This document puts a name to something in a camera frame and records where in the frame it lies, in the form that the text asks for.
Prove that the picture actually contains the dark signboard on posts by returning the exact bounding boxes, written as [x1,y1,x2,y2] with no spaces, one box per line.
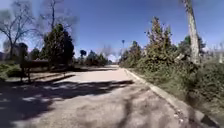
[17,42,49,83]

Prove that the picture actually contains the dark evergreen tree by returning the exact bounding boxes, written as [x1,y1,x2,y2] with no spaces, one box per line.
[40,23,76,69]

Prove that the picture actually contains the row of green conifers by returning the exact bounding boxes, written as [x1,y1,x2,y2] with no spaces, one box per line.
[119,16,183,73]

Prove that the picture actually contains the pale leaning tree trunk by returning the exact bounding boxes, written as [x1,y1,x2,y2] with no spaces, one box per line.
[181,0,202,65]

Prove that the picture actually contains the pale grey paved path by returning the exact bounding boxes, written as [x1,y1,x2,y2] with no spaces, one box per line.
[0,64,201,128]

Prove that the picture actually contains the green overgrown verge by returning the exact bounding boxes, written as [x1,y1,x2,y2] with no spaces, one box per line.
[128,58,224,126]

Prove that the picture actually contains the thin lamp pole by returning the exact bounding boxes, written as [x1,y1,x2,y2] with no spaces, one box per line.
[120,39,126,58]

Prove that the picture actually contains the pale stone kerb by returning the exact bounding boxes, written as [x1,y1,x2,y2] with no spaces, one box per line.
[122,67,221,128]

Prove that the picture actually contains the large bare tree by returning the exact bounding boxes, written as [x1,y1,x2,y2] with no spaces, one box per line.
[0,1,41,61]

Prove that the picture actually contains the distant group of trees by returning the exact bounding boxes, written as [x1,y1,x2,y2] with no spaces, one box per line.
[74,49,114,67]

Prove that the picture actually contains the grass strip with low plants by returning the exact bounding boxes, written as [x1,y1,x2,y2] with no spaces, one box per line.
[0,62,73,83]

